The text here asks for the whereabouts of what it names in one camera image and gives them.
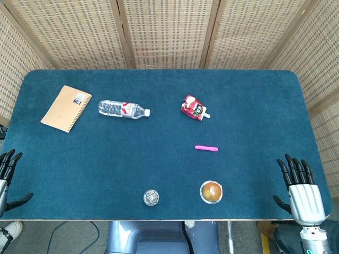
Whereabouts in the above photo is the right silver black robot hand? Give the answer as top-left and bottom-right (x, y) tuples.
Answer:
(273, 153), (327, 227)

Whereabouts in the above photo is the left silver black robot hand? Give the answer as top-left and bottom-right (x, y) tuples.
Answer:
(0, 149), (34, 216)

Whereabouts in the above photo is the white sneaker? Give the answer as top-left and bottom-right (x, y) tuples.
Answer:
(0, 221), (24, 247)

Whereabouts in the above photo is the brown paper bag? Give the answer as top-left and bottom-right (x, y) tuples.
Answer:
(256, 221), (279, 239)

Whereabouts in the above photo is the white table leg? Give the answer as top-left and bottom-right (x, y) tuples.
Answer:
(226, 221), (235, 254)

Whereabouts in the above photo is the small steel cup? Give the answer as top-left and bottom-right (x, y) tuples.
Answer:
(199, 180), (224, 205)

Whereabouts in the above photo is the brown spiral notebook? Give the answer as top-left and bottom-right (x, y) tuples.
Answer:
(40, 85), (93, 134)

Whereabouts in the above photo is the woven bamboo screen panel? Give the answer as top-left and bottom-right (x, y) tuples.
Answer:
(199, 0), (318, 70)
(264, 0), (339, 195)
(116, 0), (220, 70)
(0, 5), (53, 128)
(5, 0), (133, 70)

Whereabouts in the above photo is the clear plastic water bottle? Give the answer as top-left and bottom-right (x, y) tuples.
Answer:
(98, 99), (151, 120)

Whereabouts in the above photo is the silver embossed round tin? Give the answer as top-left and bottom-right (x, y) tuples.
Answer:
(143, 189), (160, 206)

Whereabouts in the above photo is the red spouted juice pouch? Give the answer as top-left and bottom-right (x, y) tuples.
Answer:
(181, 95), (212, 122)

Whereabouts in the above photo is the blue-grey robot torso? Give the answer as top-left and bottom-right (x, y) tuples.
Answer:
(105, 221), (220, 254)

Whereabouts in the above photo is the blue felt table cover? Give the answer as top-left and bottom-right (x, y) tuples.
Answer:
(0, 69), (334, 222)

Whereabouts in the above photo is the blue floor cable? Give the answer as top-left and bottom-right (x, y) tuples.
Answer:
(47, 221), (101, 254)

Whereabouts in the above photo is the black torso cable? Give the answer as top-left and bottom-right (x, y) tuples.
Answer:
(181, 221), (195, 254)

